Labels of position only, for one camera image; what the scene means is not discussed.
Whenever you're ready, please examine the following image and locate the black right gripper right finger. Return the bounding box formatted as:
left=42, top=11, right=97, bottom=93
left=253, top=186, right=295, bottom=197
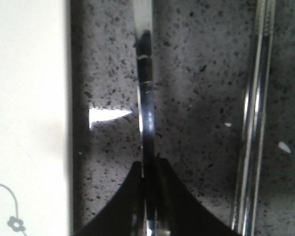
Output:
left=154, top=158, right=237, bottom=236

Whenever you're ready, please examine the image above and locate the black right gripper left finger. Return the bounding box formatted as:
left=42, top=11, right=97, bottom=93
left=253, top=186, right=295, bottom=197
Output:
left=74, top=161, right=145, bottom=236

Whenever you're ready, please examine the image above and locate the silver fork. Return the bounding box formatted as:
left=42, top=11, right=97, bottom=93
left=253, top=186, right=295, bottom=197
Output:
left=132, top=0, right=157, bottom=236

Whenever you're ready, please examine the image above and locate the beige rabbit serving tray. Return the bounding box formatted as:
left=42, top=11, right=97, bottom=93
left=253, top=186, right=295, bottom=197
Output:
left=0, top=0, right=73, bottom=236

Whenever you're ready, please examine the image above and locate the silver metal chopstick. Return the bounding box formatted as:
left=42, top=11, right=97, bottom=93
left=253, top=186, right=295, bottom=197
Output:
left=243, top=0, right=276, bottom=236
left=232, top=0, right=268, bottom=236

